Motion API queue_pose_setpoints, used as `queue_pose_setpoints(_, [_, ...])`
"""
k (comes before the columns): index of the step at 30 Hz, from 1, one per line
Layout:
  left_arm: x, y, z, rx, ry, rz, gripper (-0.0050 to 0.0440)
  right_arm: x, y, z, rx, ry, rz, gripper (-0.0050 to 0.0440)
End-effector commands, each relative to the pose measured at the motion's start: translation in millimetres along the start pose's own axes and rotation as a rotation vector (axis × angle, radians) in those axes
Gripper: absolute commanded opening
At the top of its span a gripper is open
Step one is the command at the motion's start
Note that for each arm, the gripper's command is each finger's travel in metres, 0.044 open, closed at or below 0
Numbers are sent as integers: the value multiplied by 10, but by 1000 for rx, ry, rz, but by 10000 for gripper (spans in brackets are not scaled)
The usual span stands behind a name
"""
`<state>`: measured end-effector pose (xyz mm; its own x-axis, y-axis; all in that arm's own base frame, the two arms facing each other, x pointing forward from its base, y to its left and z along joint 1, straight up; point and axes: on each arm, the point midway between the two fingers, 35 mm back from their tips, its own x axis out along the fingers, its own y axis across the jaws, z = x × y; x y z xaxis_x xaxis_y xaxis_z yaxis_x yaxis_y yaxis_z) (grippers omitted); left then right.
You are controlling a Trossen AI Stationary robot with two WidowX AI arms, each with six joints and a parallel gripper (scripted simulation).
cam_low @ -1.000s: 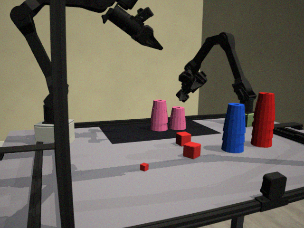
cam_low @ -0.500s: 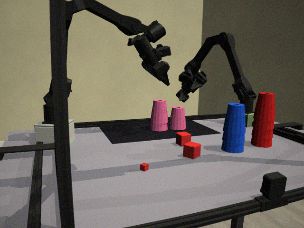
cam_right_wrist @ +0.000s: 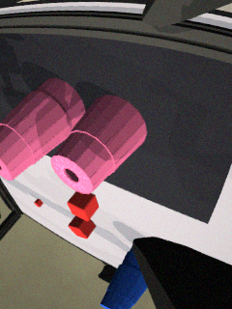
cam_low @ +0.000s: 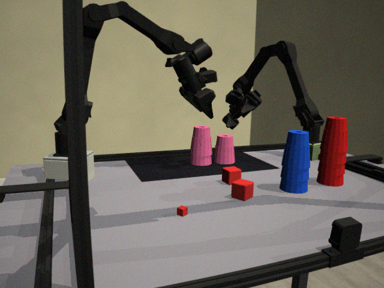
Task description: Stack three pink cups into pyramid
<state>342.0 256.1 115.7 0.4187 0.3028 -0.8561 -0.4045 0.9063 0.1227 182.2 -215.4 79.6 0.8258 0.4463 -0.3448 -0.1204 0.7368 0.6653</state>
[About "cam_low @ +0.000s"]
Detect red cup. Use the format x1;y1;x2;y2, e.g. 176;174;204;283
317;172;343;187
318;161;345;175
320;117;347;152
319;150;346;164

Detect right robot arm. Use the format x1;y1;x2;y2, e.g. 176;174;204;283
226;41;324;144

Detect pink cup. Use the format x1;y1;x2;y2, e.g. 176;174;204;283
190;126;212;156
190;155;212;166
213;134;235;164

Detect dark grey mat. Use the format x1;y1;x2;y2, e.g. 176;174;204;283
125;152;280;182

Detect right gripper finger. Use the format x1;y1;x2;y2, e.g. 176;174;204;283
241;95;258;114
224;115;237;128

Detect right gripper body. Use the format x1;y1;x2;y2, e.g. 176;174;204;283
222;91;262;124

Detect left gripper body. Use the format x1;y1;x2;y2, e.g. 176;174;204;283
178;69;216;106

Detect blue cup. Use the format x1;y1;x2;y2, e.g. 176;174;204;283
281;130;310;169
280;167;309;182
280;178;308;194

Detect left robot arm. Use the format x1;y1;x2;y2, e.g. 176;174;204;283
53;1;217;157

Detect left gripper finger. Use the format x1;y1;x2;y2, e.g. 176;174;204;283
184;95;202;112
196;98;214;119

